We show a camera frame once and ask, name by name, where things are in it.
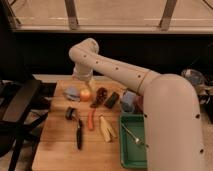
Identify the blue grey cloth toy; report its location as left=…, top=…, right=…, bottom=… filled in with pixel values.
left=64, top=87, right=80, bottom=101

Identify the orange carrot toy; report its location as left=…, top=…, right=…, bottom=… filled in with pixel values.
left=87, top=108, right=96, bottom=131

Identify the metal spoon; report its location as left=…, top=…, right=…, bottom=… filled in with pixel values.
left=121, top=123, right=146, bottom=147

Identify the blue cup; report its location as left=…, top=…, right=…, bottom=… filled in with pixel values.
left=120, top=91, right=136, bottom=113

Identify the black chair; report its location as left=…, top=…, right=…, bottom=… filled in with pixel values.
left=0, top=80, right=56, bottom=171

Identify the orange apple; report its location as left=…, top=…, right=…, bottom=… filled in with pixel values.
left=80, top=89, right=92, bottom=102

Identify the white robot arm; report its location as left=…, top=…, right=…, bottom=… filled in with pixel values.
left=69, top=38, right=205, bottom=171

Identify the black rectangular block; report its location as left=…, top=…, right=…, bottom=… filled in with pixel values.
left=105, top=92, right=119, bottom=109

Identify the metal window frame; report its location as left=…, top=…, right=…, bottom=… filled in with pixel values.
left=0, top=0, right=213, bottom=34

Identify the green plastic tray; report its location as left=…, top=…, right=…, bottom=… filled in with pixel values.
left=119, top=114, right=147, bottom=169

